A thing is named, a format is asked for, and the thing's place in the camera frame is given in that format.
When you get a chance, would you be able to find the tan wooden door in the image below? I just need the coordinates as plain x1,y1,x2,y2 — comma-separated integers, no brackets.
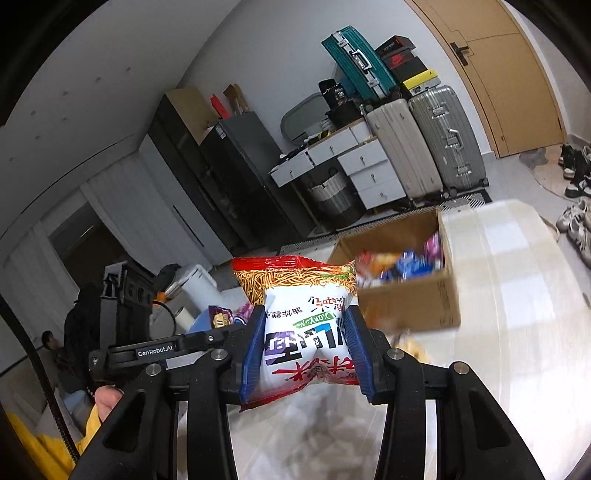
405,0,567,161

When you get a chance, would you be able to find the brown cardboard box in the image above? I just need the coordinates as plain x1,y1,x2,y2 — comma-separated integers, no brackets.
328,207,463,333

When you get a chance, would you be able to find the blue bowl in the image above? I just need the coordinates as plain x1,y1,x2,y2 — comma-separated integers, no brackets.
187,308,219,334

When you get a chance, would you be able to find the white drawer dresser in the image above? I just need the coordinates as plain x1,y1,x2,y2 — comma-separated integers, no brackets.
270,117,408,216

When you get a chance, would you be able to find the black fridge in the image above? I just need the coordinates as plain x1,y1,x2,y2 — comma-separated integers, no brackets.
198,111,320,247

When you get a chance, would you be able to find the beige suitcase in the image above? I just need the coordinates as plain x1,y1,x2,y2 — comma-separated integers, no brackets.
359,97,447,207

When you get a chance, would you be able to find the large white red noodle packet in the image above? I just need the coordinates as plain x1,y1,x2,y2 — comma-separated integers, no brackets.
230,256,359,412

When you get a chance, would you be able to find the yellow black shoe box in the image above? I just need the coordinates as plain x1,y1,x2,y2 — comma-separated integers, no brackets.
400,68,440,97

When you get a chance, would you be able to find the grey oval mirror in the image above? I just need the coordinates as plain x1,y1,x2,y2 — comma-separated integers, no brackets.
280,92,331,145

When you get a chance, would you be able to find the teal suitcase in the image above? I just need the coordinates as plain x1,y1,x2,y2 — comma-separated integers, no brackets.
321,26,400,103

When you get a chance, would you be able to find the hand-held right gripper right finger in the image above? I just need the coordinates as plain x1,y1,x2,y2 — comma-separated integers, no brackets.
344,305,546,480

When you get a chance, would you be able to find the large plain cardboard carton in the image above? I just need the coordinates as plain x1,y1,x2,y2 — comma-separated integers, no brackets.
165,86,219,145

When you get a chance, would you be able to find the folded brown cardboard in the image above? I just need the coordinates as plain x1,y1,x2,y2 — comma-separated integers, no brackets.
222,83,251,114

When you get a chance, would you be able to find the person's left forearm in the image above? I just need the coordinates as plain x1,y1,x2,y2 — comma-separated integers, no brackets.
0,406,101,480

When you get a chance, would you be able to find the woven laundry basket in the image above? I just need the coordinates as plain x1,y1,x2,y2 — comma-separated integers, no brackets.
304,170,360,223

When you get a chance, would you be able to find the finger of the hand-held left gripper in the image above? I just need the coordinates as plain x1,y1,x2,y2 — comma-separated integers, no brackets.
102,271,125,349
203,323,250,352

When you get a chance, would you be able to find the silver suitcase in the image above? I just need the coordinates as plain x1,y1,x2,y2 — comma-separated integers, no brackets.
408,84,491,195

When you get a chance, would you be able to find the purple cartoon snack packet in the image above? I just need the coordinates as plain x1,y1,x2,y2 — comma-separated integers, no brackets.
208,302,256,329

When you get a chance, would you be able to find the person's left hand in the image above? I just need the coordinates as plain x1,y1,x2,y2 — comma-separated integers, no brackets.
94,386,125,417

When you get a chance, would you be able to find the dark bag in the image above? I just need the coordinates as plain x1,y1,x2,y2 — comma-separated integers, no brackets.
63,281,108,389

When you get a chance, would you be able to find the dark tall cabinet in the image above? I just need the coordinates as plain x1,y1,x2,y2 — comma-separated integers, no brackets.
147,87,241,259

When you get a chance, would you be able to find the group of sneakers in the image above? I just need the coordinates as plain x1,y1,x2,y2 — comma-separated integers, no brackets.
555,143,591,269

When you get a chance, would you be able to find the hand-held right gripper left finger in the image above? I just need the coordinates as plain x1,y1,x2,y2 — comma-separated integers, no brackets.
69,318,267,480

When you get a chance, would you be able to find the white pot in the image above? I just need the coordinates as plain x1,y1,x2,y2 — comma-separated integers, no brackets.
165,263,221,308

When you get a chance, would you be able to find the black printed bag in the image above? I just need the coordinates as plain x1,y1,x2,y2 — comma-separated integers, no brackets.
318,79,362,128

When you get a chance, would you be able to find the plain black shoe box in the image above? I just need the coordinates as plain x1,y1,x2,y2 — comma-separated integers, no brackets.
388,57,426,85

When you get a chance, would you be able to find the grey round rug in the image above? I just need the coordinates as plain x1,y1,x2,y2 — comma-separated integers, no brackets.
518,148,591,200

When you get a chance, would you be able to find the dark door handle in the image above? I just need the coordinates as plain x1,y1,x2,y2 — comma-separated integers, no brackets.
450,42,475,66

